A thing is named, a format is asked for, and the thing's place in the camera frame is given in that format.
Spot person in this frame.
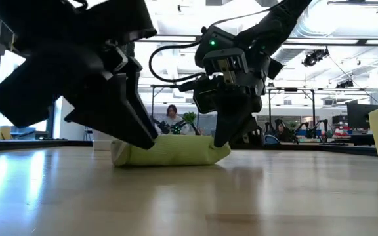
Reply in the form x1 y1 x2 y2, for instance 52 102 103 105
159 104 190 135

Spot light green microfiber towel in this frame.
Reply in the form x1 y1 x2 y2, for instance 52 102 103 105
111 134 232 167

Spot long ceiling light rail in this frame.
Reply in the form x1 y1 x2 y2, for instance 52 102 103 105
136 35 378 46

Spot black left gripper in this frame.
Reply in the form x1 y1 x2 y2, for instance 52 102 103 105
44 41 159 151

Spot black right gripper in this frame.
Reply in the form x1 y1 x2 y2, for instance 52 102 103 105
203 47 284 148

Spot background potted plant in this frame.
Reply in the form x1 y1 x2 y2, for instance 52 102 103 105
182 111 198 127

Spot black background gantry frame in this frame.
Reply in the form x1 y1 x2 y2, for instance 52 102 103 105
138 84 378 135

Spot black background equipment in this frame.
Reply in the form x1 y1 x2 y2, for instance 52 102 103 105
152 118 201 136

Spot black background monitor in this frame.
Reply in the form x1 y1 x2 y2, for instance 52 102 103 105
346 103 378 130

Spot black aluminium table frame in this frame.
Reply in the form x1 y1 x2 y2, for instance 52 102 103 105
0 140 378 157

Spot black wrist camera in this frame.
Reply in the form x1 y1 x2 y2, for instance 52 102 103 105
0 62 78 128
192 77 222 115

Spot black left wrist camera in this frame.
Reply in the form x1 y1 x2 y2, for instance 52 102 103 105
0 62 78 128

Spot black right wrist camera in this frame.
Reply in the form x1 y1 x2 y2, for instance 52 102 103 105
192 77 222 115

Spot black ceiling camera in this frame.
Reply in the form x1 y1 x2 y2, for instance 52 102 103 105
335 79 354 89
302 48 330 68

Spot red white background items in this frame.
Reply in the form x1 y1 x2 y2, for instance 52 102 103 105
333 126 352 138

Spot black background robot arms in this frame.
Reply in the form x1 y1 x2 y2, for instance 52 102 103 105
264 118 330 145

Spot small cardboard box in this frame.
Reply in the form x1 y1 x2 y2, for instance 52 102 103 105
0 126 13 140

